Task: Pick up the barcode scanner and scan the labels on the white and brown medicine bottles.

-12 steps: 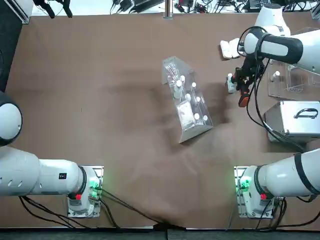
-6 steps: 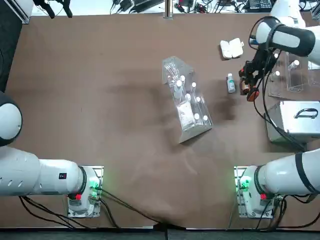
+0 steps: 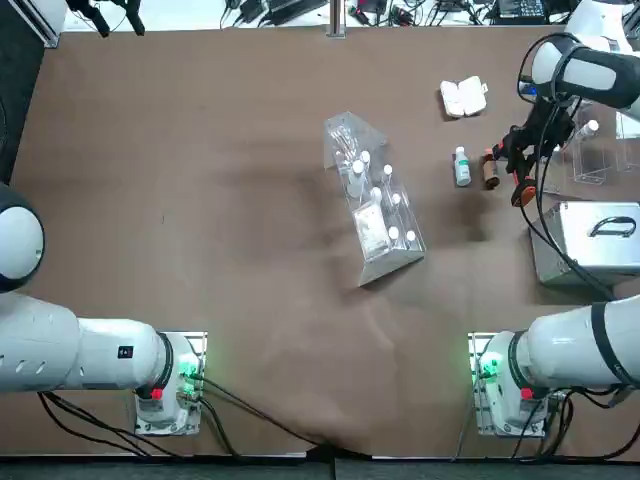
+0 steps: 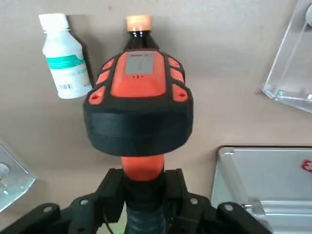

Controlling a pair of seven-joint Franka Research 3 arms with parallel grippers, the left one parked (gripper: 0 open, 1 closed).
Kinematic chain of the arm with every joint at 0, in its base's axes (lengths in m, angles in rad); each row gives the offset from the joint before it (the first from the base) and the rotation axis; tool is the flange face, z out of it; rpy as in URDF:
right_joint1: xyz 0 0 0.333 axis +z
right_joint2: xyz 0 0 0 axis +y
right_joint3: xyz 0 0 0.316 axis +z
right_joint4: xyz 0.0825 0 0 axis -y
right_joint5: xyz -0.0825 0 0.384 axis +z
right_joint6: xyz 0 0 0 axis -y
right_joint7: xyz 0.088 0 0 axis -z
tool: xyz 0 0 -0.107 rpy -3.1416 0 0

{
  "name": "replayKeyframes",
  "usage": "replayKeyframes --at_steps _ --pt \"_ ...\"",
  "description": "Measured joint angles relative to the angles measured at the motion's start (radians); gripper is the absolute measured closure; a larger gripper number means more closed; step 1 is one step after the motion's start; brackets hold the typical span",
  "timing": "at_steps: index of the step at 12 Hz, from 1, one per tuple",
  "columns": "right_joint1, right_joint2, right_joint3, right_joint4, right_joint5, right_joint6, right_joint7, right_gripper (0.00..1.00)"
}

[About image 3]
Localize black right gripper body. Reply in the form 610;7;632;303
523;96;575;152

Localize clear acrylic bottle shelf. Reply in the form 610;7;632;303
542;97;640;196

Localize white flat packet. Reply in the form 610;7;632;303
352;203;392;259

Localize white plastic pill box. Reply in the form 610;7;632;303
439;75;489;120

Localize clear acrylic shelf with packets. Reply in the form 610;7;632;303
323;112;427;289

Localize black electronic device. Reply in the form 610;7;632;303
494;0;546;20

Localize black stand legs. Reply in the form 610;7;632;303
66;0;147;39

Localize aluminium carrying case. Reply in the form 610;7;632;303
529;201;640;290

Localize red black plug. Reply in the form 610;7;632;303
349;0;389;24

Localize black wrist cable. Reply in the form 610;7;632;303
517;34;619;301
519;42;621;301

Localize tall white-capped clear bottle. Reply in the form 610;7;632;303
347;160;366;199

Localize brown medicine bottle orange cap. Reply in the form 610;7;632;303
481;149;501;190

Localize silver metal post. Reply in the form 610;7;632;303
326;0;349;39

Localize pink printed clear packet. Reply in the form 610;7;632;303
329;124;359;164

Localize orange black barcode scanner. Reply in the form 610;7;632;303
491;127;537;207

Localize aluminium frame profile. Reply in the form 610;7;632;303
27;0;66;50

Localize black power strip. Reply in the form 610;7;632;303
267;0;326;14

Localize white medicine bottle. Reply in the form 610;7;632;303
453;146;473;187

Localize black base cable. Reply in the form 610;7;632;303
509;387;640;460
37;392;154;457
197;374;374;459

